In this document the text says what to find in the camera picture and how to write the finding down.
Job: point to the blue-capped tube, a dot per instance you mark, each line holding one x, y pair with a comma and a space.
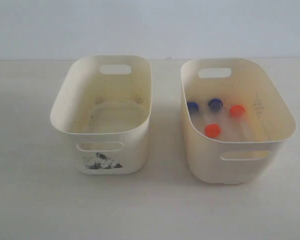
193, 110
218, 113

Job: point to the orange-capped tube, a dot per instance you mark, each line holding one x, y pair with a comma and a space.
238, 113
212, 130

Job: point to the cream plastic bin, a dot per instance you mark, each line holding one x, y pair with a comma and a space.
229, 159
103, 110

